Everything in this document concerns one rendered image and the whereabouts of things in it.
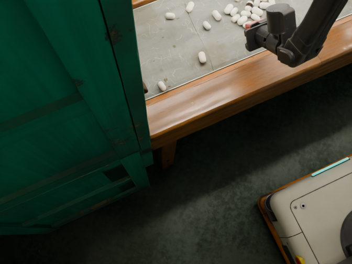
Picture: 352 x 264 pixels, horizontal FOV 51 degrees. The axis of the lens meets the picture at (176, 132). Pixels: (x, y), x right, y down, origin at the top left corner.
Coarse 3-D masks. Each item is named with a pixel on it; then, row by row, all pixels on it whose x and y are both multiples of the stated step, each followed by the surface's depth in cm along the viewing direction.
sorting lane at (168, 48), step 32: (160, 0) 119; (192, 0) 120; (224, 0) 120; (288, 0) 121; (160, 32) 116; (192, 32) 117; (224, 32) 117; (160, 64) 114; (192, 64) 114; (224, 64) 114
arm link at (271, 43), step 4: (268, 36) 96; (272, 36) 95; (276, 36) 94; (280, 36) 92; (268, 40) 96; (272, 40) 95; (276, 40) 93; (280, 40) 92; (268, 44) 96; (272, 44) 94; (276, 44) 93; (280, 44) 93; (268, 48) 97; (272, 48) 95; (276, 48) 94; (272, 52) 96; (276, 52) 94
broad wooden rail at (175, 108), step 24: (336, 24) 117; (336, 48) 114; (216, 72) 113; (240, 72) 111; (264, 72) 111; (288, 72) 112; (312, 72) 119; (168, 96) 109; (192, 96) 109; (216, 96) 109; (240, 96) 109; (264, 96) 121; (168, 120) 107; (192, 120) 107; (216, 120) 123
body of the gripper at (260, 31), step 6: (264, 24) 101; (246, 30) 100; (252, 30) 101; (258, 30) 100; (264, 30) 99; (246, 36) 101; (252, 36) 102; (258, 36) 100; (264, 36) 98; (252, 42) 102; (258, 42) 101; (264, 42) 98; (252, 48) 103; (258, 48) 104
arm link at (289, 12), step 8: (272, 8) 91; (280, 8) 89; (288, 8) 88; (272, 16) 90; (280, 16) 88; (288, 16) 88; (272, 24) 91; (280, 24) 90; (288, 24) 89; (272, 32) 92; (280, 32) 91; (288, 32) 90; (280, 48) 90; (280, 56) 90; (288, 56) 88; (288, 64) 89
